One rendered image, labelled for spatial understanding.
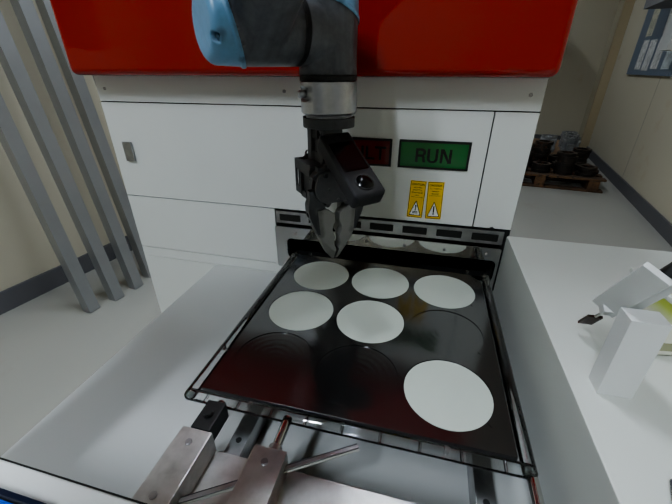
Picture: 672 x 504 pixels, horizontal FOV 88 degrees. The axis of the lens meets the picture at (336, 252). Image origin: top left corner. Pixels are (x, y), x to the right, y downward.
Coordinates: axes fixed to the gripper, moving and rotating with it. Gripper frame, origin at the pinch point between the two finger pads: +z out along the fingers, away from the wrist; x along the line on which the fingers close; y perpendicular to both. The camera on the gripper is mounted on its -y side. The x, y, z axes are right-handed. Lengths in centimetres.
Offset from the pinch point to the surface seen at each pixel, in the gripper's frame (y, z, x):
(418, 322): -12.8, 7.5, -7.2
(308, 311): -3.2, 7.4, 6.4
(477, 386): -25.4, 7.4, -5.9
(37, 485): -21.0, 1.3, 35.0
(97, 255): 172, 67, 64
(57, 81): 189, -21, 59
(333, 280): 2.9, 7.3, -1.0
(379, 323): -10.5, 7.4, -1.9
